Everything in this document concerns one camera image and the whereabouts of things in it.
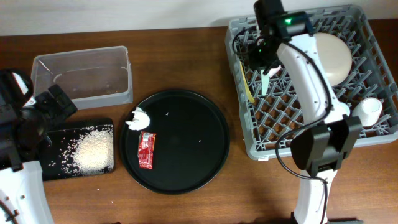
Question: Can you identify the mint green spatula utensil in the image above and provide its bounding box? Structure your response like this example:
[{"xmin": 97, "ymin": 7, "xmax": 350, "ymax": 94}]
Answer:
[{"xmin": 261, "ymin": 73, "xmax": 269, "ymax": 96}]

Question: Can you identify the beige bowl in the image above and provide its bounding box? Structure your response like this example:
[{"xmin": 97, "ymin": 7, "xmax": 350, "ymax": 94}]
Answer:
[{"xmin": 314, "ymin": 32, "xmax": 352, "ymax": 86}]

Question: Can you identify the yellow spatula utensil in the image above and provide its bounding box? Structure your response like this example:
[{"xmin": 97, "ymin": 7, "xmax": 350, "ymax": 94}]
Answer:
[{"xmin": 239, "ymin": 62, "xmax": 255, "ymax": 103}]

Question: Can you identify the white tissue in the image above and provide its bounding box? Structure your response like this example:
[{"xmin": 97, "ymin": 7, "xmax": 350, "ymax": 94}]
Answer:
[{"xmin": 125, "ymin": 107, "xmax": 150, "ymax": 131}]

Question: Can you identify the red snack wrapper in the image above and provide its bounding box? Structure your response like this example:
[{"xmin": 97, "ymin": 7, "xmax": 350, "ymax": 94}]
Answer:
[{"xmin": 137, "ymin": 131, "xmax": 156, "ymax": 170}]

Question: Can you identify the white cup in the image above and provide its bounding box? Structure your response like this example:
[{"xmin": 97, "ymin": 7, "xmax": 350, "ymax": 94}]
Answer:
[{"xmin": 352, "ymin": 97, "xmax": 382, "ymax": 127}]

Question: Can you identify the pink bowl with rice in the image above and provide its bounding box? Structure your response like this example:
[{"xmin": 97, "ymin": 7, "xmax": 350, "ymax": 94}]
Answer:
[{"xmin": 268, "ymin": 65, "xmax": 282, "ymax": 78}]

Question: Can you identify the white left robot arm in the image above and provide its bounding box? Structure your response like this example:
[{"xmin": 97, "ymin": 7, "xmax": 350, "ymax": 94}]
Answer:
[{"xmin": 1, "ymin": 68, "xmax": 78, "ymax": 223}]

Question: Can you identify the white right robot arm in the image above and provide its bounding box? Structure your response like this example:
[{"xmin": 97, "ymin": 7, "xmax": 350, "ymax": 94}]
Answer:
[{"xmin": 248, "ymin": 0, "xmax": 362, "ymax": 223}]

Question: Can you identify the grey dishwasher rack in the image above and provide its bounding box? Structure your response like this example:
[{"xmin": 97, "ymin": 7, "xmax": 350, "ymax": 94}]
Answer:
[{"xmin": 225, "ymin": 5, "xmax": 397, "ymax": 161}]

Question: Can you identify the black rectangular tray bin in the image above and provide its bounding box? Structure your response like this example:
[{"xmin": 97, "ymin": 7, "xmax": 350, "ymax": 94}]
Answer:
[{"xmin": 39, "ymin": 117, "xmax": 116, "ymax": 182}]

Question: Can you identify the clear plastic bin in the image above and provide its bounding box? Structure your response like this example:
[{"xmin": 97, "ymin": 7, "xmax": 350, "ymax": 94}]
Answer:
[{"xmin": 31, "ymin": 46, "xmax": 133, "ymax": 110}]

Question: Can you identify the pile of rice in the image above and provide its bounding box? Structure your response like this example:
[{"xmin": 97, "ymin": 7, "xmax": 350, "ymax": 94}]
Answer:
[{"xmin": 48, "ymin": 124, "xmax": 114, "ymax": 177}]

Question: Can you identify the round black tray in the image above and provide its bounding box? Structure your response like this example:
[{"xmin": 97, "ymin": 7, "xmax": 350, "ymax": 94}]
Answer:
[{"xmin": 119, "ymin": 90, "xmax": 230, "ymax": 195}]

